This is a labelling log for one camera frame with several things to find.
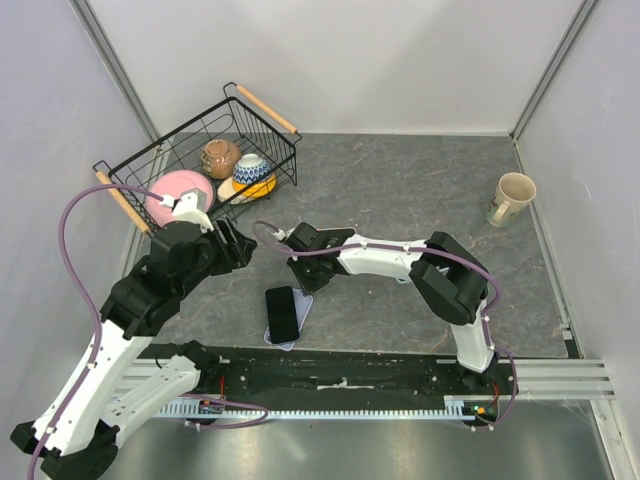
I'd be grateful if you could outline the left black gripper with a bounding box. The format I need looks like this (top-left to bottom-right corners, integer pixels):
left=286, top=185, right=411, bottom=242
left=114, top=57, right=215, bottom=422
left=177, top=213, right=259, bottom=297

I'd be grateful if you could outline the lavender phone case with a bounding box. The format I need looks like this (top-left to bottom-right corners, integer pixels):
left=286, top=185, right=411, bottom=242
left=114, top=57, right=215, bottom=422
left=264, top=287, right=313, bottom=351

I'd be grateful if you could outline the pink phone case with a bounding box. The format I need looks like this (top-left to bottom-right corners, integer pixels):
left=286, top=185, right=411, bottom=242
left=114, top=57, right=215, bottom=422
left=315, top=226, right=358, bottom=246

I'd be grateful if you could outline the blue edged black phone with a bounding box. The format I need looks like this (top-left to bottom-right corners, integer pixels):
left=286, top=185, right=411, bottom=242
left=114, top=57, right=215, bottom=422
left=265, top=286, right=299, bottom=345

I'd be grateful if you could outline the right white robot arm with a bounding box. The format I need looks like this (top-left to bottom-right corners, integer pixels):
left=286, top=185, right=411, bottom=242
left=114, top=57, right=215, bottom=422
left=280, top=222, right=500, bottom=394

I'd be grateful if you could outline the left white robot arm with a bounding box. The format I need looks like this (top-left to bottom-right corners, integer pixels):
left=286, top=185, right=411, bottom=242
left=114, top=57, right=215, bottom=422
left=10, top=220, right=257, bottom=479

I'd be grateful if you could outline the blue patterned bowl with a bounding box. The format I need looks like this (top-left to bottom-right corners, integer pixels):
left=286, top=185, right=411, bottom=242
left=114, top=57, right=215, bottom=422
left=232, top=153, right=270, bottom=190

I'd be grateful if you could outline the brown ceramic bowl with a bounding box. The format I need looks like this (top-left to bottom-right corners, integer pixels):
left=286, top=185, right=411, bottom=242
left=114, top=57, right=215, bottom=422
left=201, top=139, right=242, bottom=180

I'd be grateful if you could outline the pink plate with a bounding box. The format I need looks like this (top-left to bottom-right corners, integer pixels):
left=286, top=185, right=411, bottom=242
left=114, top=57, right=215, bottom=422
left=148, top=169, right=218, bottom=229

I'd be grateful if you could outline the cream mug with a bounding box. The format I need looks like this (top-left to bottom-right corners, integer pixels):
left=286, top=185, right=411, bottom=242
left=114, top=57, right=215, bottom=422
left=485, top=172, right=537, bottom=228

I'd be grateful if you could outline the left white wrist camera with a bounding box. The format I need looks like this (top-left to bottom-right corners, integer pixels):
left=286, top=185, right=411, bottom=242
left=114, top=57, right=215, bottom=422
left=160, top=189, right=213, bottom=233

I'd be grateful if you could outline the black wire basket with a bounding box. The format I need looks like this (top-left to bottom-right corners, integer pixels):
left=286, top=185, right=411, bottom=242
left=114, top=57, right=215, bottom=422
left=93, top=82, right=302, bottom=220

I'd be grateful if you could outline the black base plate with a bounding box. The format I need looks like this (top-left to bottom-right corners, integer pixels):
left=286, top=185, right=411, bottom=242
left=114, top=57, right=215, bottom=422
left=139, top=344, right=521, bottom=412

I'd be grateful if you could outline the grey cable duct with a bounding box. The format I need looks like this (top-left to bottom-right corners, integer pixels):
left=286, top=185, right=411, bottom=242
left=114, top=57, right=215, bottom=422
left=153, top=397, right=498, bottom=422

